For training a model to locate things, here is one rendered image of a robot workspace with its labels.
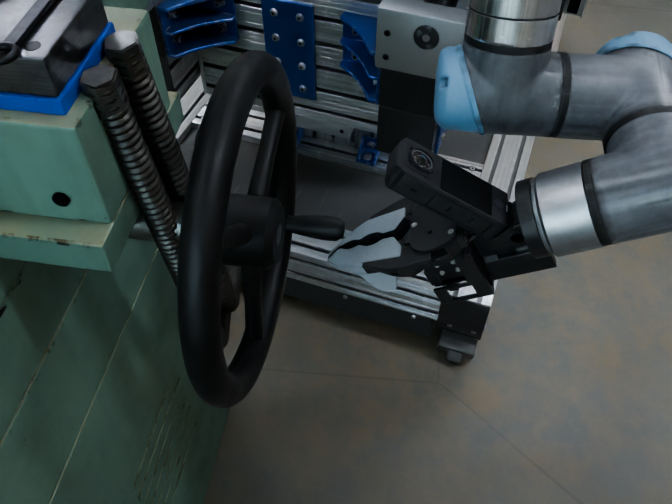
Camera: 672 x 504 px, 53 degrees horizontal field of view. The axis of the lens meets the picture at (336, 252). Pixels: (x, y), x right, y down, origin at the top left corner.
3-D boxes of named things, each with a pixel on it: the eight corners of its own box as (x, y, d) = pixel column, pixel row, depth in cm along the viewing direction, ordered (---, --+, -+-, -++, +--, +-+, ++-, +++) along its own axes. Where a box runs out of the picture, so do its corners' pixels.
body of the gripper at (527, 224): (436, 308, 65) (561, 284, 59) (397, 254, 60) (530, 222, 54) (440, 249, 70) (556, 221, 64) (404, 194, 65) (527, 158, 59)
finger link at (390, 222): (351, 286, 71) (431, 267, 66) (322, 251, 67) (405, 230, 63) (355, 263, 73) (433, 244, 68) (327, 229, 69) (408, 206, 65)
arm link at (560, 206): (584, 206, 52) (576, 138, 57) (526, 221, 54) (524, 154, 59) (608, 264, 57) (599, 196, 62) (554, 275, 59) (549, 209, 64)
